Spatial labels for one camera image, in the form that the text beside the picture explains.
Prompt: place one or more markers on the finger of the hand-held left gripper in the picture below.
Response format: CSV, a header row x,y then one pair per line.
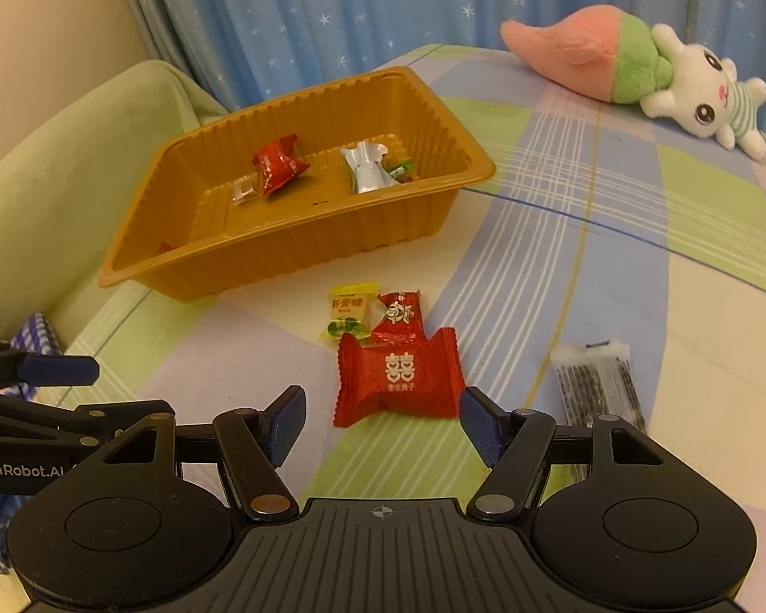
x,y
64,370
70,421

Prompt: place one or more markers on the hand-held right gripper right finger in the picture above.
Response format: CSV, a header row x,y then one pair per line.
x,y
479,424

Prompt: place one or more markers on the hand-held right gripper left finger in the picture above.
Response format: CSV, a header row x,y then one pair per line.
x,y
287,424

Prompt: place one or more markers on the red snack packet white emblem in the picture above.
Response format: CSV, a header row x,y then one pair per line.
x,y
396,383

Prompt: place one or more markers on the clear packet black bar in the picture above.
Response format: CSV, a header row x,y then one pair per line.
x,y
593,389

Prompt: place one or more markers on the yellow green candy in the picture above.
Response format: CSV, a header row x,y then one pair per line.
x,y
348,313

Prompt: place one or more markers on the small red candy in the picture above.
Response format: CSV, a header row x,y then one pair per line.
x,y
399,316

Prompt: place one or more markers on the orange plastic tray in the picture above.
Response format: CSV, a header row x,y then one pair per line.
x,y
293,249

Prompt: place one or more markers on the brown candy clear wrapper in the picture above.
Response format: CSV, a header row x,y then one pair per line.
x,y
246,191

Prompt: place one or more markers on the small green candy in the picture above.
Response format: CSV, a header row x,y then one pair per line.
x,y
401,169

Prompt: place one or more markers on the silver snack packet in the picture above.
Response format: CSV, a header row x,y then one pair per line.
x,y
367,169

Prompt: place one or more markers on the blue checked cloth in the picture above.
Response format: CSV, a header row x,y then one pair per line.
x,y
38,332

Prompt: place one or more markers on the plaid tablecloth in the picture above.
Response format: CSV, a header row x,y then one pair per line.
x,y
613,268

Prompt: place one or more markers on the rabbit carrot plush toy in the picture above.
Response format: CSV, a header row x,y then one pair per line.
x,y
574,45

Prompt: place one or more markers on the blue star curtain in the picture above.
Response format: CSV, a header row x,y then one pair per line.
x,y
357,0

